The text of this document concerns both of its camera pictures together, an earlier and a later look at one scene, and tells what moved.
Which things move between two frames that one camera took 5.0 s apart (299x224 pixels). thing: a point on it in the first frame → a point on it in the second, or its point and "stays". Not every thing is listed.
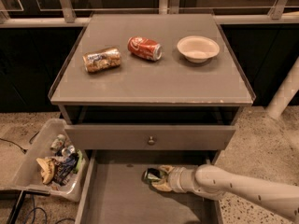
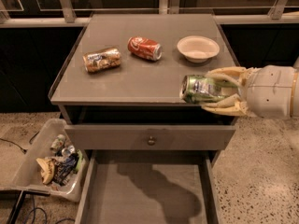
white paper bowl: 197,49 stays
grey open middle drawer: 112,189 stays
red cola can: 145,48 stays
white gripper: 175,178 → 268,91
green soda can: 150,175 → 195,89
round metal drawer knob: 151,141 stays
